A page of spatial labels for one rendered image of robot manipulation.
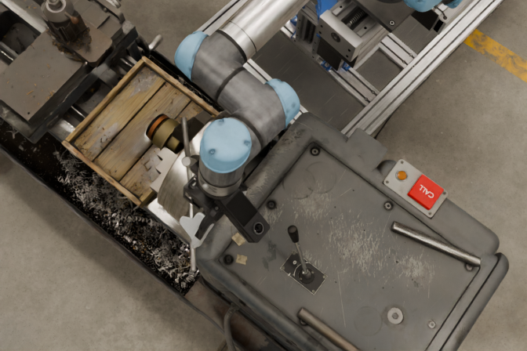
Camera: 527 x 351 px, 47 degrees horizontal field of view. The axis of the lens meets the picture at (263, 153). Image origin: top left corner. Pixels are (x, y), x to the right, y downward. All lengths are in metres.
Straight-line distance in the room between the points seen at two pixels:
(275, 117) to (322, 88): 1.64
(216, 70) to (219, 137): 0.13
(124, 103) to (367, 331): 0.98
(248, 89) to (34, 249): 1.90
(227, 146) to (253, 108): 0.09
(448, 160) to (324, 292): 1.61
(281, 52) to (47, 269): 1.35
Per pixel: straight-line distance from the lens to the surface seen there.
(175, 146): 1.55
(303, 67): 2.62
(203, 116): 1.47
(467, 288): 1.40
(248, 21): 1.02
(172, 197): 1.45
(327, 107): 2.56
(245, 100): 0.96
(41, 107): 1.82
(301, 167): 1.37
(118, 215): 2.04
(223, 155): 0.89
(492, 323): 2.77
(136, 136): 1.81
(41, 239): 2.74
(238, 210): 1.07
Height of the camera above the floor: 2.57
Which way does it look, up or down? 73 degrees down
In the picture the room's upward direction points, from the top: 6 degrees clockwise
